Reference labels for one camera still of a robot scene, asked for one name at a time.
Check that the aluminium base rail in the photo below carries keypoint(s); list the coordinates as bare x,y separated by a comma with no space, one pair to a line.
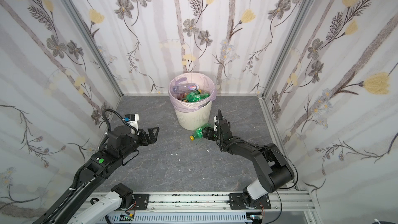
288,207

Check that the green bottle yellow cap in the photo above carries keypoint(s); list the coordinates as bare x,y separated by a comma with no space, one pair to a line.
197,98

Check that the cream plastic waste bin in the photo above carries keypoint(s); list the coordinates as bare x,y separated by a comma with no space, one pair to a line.
194,120

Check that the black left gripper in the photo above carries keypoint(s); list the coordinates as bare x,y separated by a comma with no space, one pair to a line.
144,136

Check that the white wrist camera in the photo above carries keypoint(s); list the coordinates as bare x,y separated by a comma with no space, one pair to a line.
215,125
132,120

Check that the white perforated cable tray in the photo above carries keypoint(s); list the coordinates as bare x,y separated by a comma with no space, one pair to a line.
180,218

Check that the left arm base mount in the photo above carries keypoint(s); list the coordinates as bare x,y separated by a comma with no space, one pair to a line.
129,199

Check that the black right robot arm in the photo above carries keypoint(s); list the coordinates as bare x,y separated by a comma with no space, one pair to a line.
271,166

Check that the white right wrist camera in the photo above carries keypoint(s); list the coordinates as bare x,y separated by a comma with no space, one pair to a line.
215,125

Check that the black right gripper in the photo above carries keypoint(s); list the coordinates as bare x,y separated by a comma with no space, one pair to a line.
219,135

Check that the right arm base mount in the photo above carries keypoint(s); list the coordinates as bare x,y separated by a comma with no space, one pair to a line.
243,201

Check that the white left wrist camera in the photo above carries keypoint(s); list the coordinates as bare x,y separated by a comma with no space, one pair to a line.
132,120

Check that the pink bin liner bag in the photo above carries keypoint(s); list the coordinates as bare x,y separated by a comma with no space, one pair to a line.
201,82

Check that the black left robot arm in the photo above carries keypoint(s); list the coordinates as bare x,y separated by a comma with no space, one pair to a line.
122,139

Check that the clear crushed water bottle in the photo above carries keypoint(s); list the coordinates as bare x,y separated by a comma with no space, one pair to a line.
185,88

